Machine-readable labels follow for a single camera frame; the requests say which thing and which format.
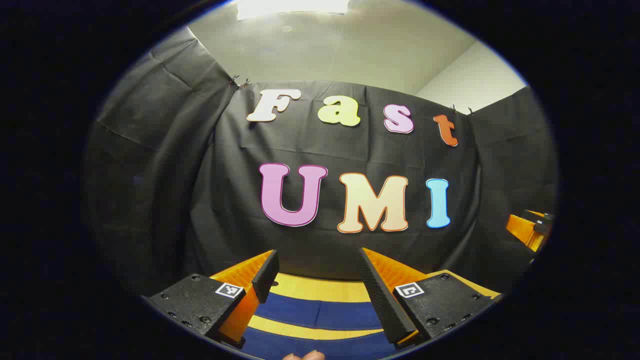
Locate black backdrop cloth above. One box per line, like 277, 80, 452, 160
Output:
82, 27, 558, 296

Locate ceiling light panel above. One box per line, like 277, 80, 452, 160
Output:
236, 0, 351, 21

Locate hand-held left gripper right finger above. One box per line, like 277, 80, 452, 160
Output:
357, 247, 503, 350

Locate blue denim jeans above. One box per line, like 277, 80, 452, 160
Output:
240, 291, 403, 360

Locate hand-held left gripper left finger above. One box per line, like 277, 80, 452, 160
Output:
141, 249, 280, 350

